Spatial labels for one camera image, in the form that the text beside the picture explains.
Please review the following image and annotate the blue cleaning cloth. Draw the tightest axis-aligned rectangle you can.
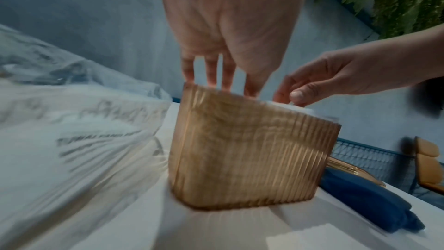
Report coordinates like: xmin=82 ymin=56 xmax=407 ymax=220
xmin=318 ymin=168 xmax=426 ymax=234

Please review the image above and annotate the person's left hand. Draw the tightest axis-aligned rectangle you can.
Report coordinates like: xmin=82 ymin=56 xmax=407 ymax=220
xmin=154 ymin=0 xmax=315 ymax=99

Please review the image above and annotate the orange slotted lid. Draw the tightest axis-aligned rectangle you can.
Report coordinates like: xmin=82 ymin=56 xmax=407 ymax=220
xmin=326 ymin=156 xmax=388 ymax=188

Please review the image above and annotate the cat print tissue pack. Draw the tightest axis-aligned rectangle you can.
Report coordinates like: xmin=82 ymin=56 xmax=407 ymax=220
xmin=0 ymin=24 xmax=174 ymax=250

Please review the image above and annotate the orange transparent tissue box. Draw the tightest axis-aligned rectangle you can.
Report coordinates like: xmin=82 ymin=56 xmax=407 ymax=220
xmin=167 ymin=82 xmax=343 ymax=211

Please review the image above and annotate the blue planter base rail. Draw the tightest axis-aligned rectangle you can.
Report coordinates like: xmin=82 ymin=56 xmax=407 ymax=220
xmin=312 ymin=0 xmax=382 ymax=34

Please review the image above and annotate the orange chair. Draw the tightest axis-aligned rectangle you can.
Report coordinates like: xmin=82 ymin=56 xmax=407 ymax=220
xmin=409 ymin=136 xmax=444 ymax=195

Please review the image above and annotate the person's right forearm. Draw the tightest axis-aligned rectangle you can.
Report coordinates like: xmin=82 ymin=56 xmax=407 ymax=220
xmin=377 ymin=22 xmax=444 ymax=91

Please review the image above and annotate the white tissue bundle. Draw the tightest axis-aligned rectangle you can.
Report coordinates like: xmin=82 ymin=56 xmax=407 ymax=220
xmin=265 ymin=100 xmax=317 ymax=117

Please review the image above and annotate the person's right hand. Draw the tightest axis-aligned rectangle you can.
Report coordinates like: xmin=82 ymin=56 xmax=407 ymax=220
xmin=273 ymin=41 xmax=382 ymax=107

